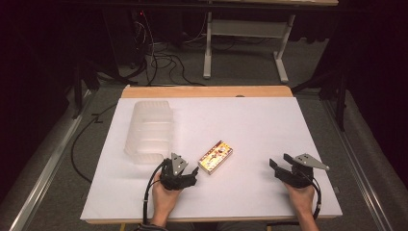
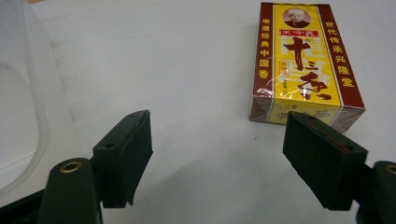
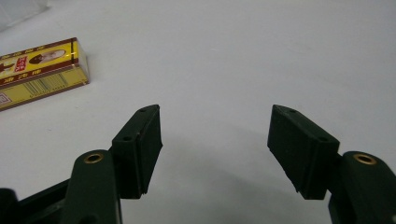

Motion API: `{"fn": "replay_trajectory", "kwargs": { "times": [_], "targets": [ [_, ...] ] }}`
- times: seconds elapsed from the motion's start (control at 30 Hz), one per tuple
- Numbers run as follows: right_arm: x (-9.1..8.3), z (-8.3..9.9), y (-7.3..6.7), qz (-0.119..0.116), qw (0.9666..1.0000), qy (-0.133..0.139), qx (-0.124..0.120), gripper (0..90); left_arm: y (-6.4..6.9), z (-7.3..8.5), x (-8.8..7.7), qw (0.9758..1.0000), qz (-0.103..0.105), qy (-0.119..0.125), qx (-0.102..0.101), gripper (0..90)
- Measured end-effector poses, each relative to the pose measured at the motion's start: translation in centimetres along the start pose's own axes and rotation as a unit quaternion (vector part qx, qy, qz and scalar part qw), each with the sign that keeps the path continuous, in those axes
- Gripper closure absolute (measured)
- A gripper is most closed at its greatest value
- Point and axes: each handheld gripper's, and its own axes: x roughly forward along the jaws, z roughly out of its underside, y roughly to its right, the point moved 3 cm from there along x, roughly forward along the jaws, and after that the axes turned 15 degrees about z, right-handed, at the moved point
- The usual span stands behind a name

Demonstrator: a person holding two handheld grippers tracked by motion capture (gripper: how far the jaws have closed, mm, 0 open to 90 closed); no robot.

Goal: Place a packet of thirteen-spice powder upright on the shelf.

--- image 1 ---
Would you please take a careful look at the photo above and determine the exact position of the black floor cable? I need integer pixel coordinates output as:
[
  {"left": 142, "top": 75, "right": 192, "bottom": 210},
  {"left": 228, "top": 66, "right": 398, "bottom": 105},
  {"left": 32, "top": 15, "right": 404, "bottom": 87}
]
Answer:
[{"left": 70, "top": 101, "right": 119, "bottom": 185}]

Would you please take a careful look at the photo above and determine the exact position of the yellow and red printed box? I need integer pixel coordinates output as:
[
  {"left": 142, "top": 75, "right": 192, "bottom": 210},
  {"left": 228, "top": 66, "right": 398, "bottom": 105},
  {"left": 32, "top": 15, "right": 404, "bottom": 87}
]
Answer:
[{"left": 197, "top": 140, "right": 234, "bottom": 176}]

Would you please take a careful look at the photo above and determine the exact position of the dark metal stand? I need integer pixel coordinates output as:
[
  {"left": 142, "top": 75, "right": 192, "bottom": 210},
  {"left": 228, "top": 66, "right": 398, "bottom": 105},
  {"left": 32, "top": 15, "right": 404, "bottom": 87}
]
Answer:
[
  {"left": 291, "top": 68, "right": 350, "bottom": 133},
  {"left": 70, "top": 59, "right": 102, "bottom": 120}
]

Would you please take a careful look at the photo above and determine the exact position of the white desk frame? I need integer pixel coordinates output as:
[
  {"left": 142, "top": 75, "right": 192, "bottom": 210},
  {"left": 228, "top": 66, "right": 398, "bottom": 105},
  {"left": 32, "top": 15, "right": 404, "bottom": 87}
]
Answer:
[{"left": 202, "top": 11, "right": 296, "bottom": 85}]

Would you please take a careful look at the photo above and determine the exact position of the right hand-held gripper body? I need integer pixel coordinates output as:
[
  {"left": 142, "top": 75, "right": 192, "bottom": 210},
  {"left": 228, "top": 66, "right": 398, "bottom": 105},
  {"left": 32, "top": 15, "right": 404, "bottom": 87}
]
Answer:
[{"left": 275, "top": 152, "right": 330, "bottom": 190}]

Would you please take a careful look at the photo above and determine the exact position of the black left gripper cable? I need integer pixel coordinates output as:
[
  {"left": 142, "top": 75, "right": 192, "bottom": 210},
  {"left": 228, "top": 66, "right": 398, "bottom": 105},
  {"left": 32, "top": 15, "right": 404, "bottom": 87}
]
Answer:
[{"left": 141, "top": 159, "right": 168, "bottom": 226}]

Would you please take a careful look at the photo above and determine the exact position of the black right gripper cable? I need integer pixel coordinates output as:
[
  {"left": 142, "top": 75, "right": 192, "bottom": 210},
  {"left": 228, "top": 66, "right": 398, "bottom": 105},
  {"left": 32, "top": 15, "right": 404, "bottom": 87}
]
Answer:
[{"left": 299, "top": 172, "right": 323, "bottom": 222}]

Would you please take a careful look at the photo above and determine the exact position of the translucent plastic container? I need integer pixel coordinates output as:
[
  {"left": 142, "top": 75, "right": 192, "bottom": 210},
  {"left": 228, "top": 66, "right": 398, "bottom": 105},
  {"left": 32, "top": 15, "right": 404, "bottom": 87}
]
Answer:
[{"left": 122, "top": 99, "right": 174, "bottom": 166}]

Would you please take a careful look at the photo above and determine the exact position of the person's right hand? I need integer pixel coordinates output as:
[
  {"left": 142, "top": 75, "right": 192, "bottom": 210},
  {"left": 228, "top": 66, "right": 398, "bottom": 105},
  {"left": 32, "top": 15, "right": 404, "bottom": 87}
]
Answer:
[{"left": 283, "top": 182, "right": 317, "bottom": 217}]

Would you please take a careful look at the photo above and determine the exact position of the person's left hand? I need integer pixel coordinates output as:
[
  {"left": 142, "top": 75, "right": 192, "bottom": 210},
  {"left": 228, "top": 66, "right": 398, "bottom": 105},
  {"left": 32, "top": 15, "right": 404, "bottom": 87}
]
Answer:
[{"left": 151, "top": 180, "right": 183, "bottom": 223}]

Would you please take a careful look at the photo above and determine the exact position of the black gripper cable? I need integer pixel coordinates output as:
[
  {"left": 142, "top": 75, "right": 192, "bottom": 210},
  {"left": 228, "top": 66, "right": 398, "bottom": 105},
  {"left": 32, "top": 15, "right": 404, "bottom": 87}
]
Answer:
[
  {"left": 141, "top": 159, "right": 168, "bottom": 226},
  {"left": 299, "top": 172, "right": 323, "bottom": 222}
]

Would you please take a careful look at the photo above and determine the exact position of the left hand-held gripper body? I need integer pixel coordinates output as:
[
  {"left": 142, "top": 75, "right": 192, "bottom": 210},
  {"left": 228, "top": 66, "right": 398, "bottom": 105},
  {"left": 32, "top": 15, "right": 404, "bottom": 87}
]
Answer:
[{"left": 159, "top": 152, "right": 197, "bottom": 192}]

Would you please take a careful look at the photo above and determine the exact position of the white table cover sheet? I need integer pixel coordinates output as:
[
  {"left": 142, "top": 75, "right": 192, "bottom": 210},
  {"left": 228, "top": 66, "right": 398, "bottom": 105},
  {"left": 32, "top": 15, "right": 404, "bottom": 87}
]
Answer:
[{"left": 80, "top": 96, "right": 344, "bottom": 222}]

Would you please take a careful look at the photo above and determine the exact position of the tangle of black floor cables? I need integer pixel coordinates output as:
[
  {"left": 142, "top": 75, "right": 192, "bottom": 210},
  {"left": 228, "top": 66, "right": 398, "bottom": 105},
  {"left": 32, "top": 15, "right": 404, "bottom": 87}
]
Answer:
[{"left": 129, "top": 9, "right": 208, "bottom": 88}]

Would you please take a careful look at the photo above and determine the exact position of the metal floor rail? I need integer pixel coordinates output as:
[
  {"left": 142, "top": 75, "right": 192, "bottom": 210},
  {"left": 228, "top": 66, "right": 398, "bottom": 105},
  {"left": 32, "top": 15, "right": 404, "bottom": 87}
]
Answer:
[
  {"left": 321, "top": 99, "right": 386, "bottom": 231},
  {"left": 8, "top": 90, "right": 97, "bottom": 231}
]

